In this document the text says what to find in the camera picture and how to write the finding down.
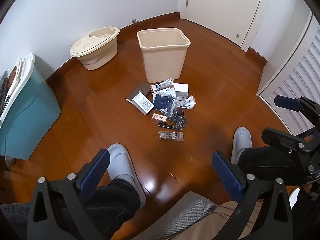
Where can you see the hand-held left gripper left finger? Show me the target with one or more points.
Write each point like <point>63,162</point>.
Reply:
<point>95,172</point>

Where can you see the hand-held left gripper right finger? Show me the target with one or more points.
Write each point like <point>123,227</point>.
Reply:
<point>227,172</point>

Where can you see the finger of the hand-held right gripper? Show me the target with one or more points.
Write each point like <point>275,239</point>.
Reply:
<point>280,136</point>
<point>287,103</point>

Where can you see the beige plastic trash bin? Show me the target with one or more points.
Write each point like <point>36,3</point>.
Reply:
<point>162,60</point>

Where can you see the white louvered closet door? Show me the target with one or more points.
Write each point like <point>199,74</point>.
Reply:
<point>297,85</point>

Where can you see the person's right leg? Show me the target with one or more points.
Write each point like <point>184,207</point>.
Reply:
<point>270,162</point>

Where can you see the person's leg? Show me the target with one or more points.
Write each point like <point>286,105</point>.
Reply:
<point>270,162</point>
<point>112,205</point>

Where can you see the person's left grey slipper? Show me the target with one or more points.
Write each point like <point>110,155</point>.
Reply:
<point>122,162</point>

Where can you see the person's grey slipper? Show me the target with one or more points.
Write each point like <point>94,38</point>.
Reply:
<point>122,162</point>
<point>241,140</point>

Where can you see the person's right grey slipper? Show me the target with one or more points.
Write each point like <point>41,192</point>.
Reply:
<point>241,140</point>

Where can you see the person's left leg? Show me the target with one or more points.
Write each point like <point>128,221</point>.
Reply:
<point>112,205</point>

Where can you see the beige cloth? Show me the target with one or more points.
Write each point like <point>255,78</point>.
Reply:
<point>225,220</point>

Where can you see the clear bag of screws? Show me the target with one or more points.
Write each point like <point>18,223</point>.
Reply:
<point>171,136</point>

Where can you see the black patterned plastic bag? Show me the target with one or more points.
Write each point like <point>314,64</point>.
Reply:
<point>180,123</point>

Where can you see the black tube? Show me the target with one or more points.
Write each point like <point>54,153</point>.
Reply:
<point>165,125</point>

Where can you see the white printed medicine box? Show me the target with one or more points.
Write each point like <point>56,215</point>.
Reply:
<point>143,103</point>

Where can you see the clear plastic bag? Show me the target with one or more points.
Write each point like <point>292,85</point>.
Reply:
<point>180,101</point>

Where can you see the teal storage box white lid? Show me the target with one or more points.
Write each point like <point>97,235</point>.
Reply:
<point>27,120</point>

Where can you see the silver flat pouch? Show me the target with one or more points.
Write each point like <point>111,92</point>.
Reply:
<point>136,92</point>

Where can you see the dark blue pouch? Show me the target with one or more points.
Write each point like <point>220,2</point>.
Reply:
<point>162,103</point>

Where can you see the white cardboard box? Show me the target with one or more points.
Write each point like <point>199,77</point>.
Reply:
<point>181,88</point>

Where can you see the blue white medicine box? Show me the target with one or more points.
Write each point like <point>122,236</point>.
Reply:
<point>166,91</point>

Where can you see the orange white sachet bundle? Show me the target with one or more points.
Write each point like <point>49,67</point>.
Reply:
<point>160,86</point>

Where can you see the cream round mop bucket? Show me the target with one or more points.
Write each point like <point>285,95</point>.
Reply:
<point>95,52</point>

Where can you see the dark clutter pile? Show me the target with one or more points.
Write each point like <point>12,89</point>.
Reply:
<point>4,90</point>

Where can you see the metal door stopper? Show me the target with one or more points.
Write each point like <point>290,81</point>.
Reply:
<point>134,20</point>

